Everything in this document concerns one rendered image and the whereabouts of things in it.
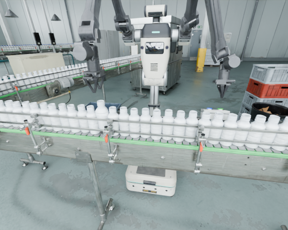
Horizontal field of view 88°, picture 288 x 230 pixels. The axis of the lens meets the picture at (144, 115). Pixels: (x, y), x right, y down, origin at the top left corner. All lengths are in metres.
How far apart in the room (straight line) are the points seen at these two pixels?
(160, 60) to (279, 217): 1.79
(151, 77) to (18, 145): 1.05
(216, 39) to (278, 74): 2.04
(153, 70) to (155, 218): 1.34
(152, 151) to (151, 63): 0.73
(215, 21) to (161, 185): 1.38
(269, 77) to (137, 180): 2.30
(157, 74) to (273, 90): 2.07
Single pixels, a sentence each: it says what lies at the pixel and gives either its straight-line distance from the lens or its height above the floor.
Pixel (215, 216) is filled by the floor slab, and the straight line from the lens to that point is 1.81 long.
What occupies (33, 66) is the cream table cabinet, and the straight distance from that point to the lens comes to 4.75.
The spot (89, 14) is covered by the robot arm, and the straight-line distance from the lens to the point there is 0.78.
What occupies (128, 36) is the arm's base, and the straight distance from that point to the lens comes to 1.34.
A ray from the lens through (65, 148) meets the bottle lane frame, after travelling 1.04.
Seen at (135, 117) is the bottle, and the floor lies 1.13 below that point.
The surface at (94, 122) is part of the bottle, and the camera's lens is 0.86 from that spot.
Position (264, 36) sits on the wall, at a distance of 14.14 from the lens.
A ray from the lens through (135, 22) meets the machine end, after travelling 4.66.
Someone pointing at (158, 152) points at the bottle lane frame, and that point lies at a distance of 0.83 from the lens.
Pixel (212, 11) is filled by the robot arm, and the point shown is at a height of 1.60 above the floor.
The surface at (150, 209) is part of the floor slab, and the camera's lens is 1.72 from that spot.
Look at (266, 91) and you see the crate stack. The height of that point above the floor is 0.77.
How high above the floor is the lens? 1.48
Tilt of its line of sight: 27 degrees down
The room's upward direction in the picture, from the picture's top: 1 degrees counter-clockwise
